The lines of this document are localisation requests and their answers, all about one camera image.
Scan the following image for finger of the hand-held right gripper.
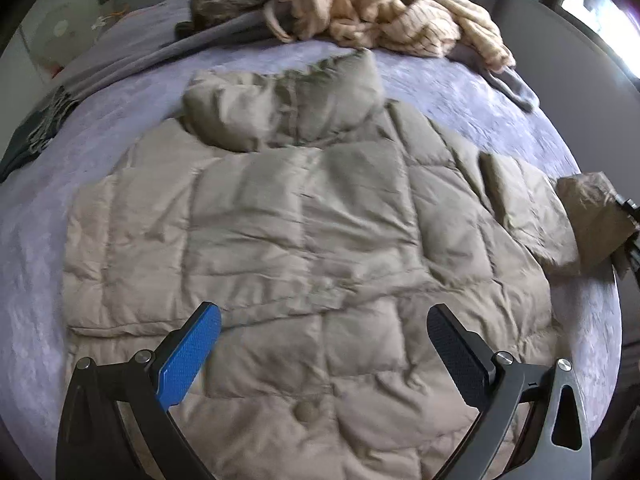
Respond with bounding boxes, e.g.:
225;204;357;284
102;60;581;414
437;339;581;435
611;197;640;281

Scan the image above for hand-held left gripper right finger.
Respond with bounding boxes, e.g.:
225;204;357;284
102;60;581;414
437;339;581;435
426;303;594;480

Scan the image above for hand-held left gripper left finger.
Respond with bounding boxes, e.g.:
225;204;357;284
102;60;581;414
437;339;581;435
55;301;222;480

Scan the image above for beige puffer jacket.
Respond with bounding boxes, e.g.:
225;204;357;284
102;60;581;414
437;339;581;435
61;49;639;480

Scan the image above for dark grey garment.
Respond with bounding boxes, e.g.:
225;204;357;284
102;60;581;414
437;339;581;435
445;40;541;113

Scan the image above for window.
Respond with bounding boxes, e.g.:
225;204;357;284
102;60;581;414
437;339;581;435
557;0;640;63

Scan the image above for purple embossed blanket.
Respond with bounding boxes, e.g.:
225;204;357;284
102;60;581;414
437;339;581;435
0;0;626;480

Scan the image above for dark cloth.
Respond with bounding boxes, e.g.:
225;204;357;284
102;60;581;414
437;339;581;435
0;107;57;183

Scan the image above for cream striped garment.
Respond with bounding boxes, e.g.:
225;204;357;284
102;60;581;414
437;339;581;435
264;0;517;72

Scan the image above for white fan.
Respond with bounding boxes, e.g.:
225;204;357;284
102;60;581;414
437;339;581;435
22;0;103;70

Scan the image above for brown fuzzy garment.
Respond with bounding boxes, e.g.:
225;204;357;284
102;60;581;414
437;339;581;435
175;0;351;42

